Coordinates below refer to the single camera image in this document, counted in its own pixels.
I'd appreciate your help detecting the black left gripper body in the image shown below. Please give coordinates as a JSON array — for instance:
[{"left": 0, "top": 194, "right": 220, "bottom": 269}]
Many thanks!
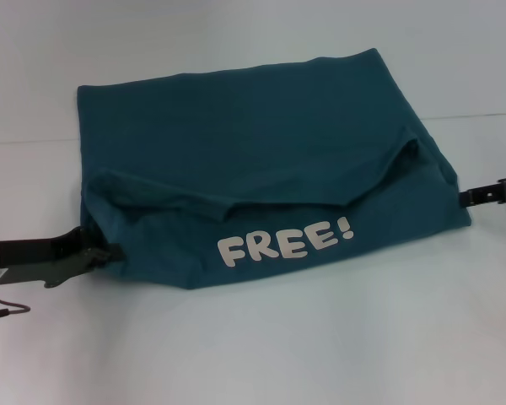
[{"left": 0, "top": 225, "right": 110, "bottom": 291}]

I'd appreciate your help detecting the teal t-shirt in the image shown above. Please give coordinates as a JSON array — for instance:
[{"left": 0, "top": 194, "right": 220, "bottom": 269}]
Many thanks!
[{"left": 75, "top": 48, "right": 473, "bottom": 292}]

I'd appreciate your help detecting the dark left arm cable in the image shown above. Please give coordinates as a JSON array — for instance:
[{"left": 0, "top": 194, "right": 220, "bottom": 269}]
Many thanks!
[{"left": 0, "top": 293, "right": 30, "bottom": 323}]

